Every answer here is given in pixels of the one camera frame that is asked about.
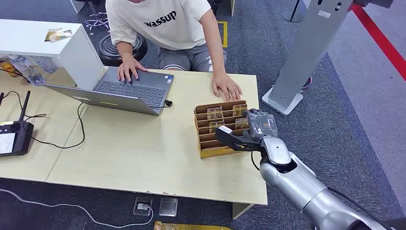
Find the person's right hand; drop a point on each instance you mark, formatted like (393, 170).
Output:
(128, 68)

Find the yellow floor tape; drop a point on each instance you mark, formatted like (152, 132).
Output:
(225, 33)

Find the black remote controller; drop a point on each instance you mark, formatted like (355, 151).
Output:
(16, 139)

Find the grey laptop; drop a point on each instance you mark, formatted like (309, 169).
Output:
(133, 92)

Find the person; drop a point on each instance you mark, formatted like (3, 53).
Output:
(165, 25)

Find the clear plastic bag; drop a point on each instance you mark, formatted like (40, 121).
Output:
(30, 68)

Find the floor socket with plug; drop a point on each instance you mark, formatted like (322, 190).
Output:
(142, 206)

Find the black round stool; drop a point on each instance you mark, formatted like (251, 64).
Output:
(109, 50)

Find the cardboard card holder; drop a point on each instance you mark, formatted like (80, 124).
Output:
(209, 144)

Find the yellow packet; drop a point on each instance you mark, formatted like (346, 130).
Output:
(8, 68)

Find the red floor tape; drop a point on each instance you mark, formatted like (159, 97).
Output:
(380, 39)

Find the wooden table leg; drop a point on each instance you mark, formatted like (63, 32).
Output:
(241, 210)

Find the person's left hand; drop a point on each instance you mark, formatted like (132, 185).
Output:
(226, 86)

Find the silver kiosk stand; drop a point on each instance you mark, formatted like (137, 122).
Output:
(307, 47)

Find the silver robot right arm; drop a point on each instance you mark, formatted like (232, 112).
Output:
(304, 187)

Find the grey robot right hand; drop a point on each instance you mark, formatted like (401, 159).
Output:
(261, 125)

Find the person's right forearm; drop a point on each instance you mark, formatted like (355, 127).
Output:
(124, 49)

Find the white box shelf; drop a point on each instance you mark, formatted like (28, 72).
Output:
(76, 60)

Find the closed metal floor socket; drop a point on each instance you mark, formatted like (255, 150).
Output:
(168, 207)

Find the gold patterned card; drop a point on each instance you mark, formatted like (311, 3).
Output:
(66, 33)
(50, 35)
(241, 123)
(215, 113)
(239, 110)
(215, 125)

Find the round pole base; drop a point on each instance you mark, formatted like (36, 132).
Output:
(292, 16)

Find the person's left forearm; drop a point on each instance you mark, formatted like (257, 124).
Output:
(214, 44)

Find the chrome chair base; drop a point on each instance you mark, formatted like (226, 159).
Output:
(96, 20)

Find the gold foil sheet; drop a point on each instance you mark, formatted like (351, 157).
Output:
(190, 226)

